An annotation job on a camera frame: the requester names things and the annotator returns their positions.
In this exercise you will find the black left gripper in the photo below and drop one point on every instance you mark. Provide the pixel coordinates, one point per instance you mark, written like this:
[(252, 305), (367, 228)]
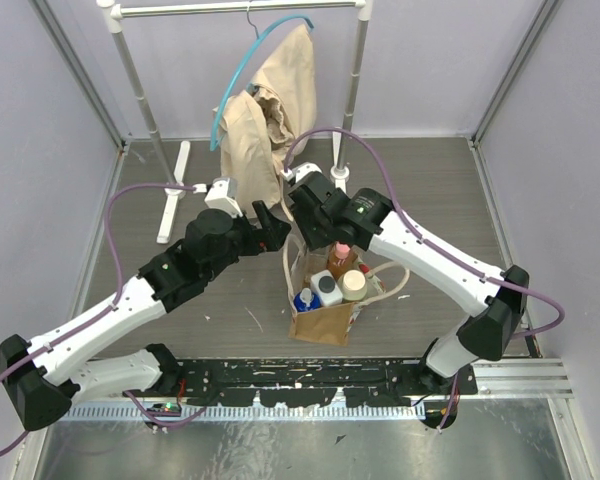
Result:
[(257, 235)]

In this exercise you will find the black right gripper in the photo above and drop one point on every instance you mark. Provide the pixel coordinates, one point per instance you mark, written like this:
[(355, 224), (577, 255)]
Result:
[(314, 239)]

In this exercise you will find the canvas tote bag with handles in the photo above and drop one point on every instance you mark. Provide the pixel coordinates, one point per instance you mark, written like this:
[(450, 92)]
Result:
[(331, 325)]

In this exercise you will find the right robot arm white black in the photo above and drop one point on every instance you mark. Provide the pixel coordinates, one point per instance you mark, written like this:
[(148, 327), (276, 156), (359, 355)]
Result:
[(491, 297)]

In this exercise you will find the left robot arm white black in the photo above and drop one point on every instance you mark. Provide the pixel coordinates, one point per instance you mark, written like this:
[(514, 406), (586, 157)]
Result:
[(48, 374)]

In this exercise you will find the pink cap amber bottle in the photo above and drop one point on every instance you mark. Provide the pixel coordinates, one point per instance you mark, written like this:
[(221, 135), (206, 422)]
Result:
[(340, 260)]

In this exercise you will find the white bottle grey cap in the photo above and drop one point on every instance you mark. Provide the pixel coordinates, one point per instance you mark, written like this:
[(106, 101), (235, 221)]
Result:
[(325, 287)]

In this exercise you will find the cream lid green jar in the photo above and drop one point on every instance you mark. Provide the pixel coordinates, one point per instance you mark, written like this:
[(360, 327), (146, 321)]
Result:
[(353, 285)]

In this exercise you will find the blue bottle white pump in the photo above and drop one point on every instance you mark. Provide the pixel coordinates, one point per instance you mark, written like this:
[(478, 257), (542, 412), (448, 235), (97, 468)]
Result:
[(306, 300)]

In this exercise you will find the beige cloth garment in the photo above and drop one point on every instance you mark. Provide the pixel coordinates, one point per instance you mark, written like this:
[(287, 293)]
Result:
[(258, 126)]

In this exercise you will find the blue clothes hanger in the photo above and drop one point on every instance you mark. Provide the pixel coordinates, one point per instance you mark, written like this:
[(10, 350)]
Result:
[(215, 137)]

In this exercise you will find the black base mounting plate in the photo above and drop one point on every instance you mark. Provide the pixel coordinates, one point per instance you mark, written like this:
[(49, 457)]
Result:
[(374, 382)]

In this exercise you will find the small green led board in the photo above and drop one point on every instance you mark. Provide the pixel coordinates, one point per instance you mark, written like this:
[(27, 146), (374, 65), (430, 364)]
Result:
[(168, 409)]

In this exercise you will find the white metal clothes rack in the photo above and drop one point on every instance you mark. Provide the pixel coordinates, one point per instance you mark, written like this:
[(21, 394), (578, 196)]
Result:
[(114, 13)]

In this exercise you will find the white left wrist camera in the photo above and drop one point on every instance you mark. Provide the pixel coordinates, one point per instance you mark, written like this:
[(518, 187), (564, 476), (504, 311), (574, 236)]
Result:
[(221, 195)]

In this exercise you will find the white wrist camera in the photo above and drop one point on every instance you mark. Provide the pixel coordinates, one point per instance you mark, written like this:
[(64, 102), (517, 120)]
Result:
[(221, 195), (296, 174)]

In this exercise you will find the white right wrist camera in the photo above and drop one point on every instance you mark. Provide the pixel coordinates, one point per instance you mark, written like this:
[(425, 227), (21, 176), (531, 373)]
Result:
[(296, 174)]

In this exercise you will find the white slotted cable duct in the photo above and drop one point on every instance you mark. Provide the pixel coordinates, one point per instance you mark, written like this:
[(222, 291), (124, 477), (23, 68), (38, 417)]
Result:
[(337, 411)]

